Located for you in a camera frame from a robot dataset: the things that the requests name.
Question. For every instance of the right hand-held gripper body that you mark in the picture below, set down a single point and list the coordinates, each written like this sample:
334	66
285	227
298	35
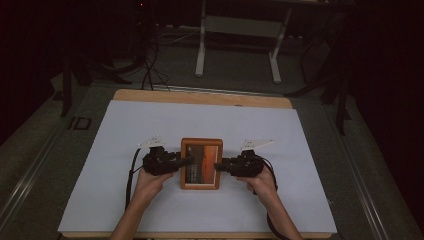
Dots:
246	166

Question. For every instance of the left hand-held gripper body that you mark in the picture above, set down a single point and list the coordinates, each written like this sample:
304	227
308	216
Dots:
160	163

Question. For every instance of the wooden picture frame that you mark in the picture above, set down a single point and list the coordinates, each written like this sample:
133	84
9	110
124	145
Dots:
203	166

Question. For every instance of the person's right hand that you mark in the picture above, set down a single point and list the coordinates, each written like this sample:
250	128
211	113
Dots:
261	183

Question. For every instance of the person's left hand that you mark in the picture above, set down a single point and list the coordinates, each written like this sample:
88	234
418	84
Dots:
151	185

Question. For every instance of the white table mat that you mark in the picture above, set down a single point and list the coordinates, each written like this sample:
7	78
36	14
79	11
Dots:
216	123

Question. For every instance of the wooden table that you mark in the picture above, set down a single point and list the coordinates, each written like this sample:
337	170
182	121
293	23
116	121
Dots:
200	97

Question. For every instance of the black floor socket box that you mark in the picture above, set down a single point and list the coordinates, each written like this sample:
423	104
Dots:
80	123

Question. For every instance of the black metal stand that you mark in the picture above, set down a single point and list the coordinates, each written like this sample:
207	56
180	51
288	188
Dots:
340	100
66	83

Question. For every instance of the metal floor rail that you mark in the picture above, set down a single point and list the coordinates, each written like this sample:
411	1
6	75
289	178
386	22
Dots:
363	186
30	173

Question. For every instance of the white metal table frame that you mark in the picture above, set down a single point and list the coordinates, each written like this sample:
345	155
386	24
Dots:
240	26

